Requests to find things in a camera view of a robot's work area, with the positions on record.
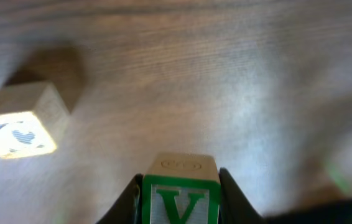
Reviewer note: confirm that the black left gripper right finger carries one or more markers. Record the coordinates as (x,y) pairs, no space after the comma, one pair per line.
(235,208)

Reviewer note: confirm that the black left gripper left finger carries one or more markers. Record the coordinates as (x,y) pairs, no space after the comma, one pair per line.
(127,209)

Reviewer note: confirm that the green V letter block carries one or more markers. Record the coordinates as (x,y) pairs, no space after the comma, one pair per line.
(181,188)

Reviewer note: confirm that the yellow C letter block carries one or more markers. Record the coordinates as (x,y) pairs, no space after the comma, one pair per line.
(33,119)

